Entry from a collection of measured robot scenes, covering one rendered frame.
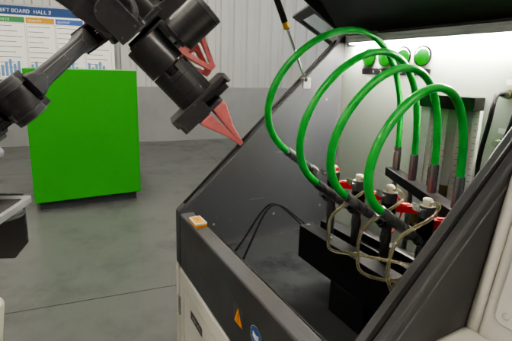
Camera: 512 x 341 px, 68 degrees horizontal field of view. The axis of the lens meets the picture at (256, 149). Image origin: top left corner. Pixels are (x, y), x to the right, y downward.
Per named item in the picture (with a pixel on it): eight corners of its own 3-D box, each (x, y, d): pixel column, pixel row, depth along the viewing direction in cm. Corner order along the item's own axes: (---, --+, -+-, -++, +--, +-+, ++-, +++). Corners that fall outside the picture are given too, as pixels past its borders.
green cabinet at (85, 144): (126, 176, 465) (121, 69, 439) (141, 198, 391) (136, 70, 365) (37, 186, 421) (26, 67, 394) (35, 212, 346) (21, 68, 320)
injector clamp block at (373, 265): (296, 282, 92) (299, 223, 89) (328, 272, 97) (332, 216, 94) (412, 382, 63) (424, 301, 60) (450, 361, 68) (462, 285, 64)
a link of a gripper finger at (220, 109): (257, 136, 55) (213, 89, 52) (222, 170, 55) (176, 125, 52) (247, 129, 62) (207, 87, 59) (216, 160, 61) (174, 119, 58)
